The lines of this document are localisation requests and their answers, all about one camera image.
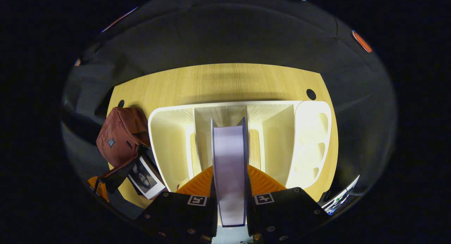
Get white bookshelf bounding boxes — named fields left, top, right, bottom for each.
left=148, top=100, right=333, bottom=202

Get blue book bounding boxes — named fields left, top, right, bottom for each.
left=210, top=117, right=252, bottom=227

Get white book with portrait cover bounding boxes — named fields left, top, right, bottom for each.
left=127, top=155, right=167, bottom=200

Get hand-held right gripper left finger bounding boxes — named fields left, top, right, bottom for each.
left=135, top=165, right=219, bottom=244

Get maroon schoolbag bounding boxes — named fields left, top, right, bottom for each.
left=96, top=106, right=153, bottom=194

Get black backdrop cloth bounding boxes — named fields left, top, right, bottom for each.
left=62, top=0, right=399, bottom=216

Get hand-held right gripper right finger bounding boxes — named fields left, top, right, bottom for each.
left=247, top=165, right=330, bottom=244

